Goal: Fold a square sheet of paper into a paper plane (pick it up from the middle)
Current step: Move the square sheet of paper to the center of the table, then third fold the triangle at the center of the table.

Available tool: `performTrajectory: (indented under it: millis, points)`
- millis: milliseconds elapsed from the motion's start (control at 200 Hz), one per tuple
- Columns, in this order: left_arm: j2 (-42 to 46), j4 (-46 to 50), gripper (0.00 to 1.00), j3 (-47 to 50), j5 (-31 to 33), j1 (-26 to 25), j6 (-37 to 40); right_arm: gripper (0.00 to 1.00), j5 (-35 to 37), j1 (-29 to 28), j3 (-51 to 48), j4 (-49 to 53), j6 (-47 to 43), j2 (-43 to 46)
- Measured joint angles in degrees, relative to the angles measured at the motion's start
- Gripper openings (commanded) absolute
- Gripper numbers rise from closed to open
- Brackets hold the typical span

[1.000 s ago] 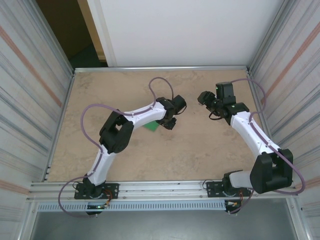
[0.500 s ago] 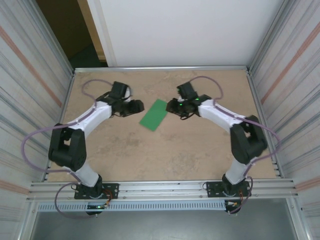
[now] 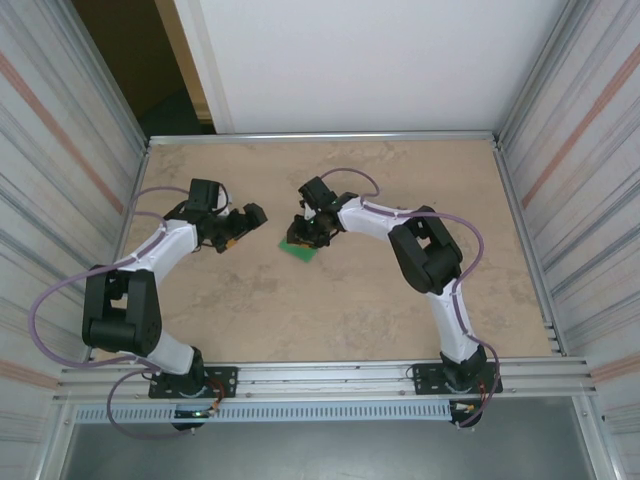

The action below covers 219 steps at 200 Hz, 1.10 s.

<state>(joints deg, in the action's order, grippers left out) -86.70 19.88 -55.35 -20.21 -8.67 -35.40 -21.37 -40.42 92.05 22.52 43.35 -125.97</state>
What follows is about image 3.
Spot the slotted grey cable duct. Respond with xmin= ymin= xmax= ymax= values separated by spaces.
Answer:
xmin=73 ymin=402 xmax=454 ymax=424

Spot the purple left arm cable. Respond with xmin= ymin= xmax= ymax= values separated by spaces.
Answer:
xmin=28 ymin=185 xmax=221 ymax=441

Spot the orange wire bundle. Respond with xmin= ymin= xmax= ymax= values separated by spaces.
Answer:
xmin=209 ymin=379 xmax=226 ymax=417
xmin=474 ymin=379 xmax=494 ymax=415

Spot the grey metal sheet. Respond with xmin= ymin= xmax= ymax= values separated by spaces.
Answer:
xmin=59 ymin=422 xmax=599 ymax=480

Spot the translucent ribbed enclosure panel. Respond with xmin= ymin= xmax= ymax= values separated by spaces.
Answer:
xmin=502 ymin=0 xmax=640 ymax=480
xmin=0 ymin=0 xmax=146 ymax=480

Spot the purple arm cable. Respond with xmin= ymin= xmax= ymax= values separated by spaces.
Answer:
xmin=28 ymin=185 xmax=221 ymax=441
xmin=319 ymin=167 xmax=503 ymax=431

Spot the white door frame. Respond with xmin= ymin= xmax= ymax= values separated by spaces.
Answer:
xmin=172 ymin=0 xmax=236 ymax=135

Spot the wide aluminium mounting rail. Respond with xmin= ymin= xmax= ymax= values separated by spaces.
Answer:
xmin=52 ymin=355 xmax=599 ymax=405

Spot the green square paper sheet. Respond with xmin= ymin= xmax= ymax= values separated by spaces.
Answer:
xmin=277 ymin=234 xmax=319 ymax=265

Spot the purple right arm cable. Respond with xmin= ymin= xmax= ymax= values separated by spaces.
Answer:
xmin=319 ymin=167 xmax=503 ymax=431

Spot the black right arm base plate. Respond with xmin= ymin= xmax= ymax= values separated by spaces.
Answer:
xmin=412 ymin=362 xmax=501 ymax=396

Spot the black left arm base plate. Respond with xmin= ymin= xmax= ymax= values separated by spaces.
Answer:
xmin=148 ymin=366 xmax=239 ymax=400

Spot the aluminium table edge rail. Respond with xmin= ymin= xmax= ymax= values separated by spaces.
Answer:
xmin=146 ymin=130 xmax=503 ymax=148
xmin=82 ymin=142 xmax=154 ymax=364
xmin=492 ymin=139 xmax=569 ymax=357

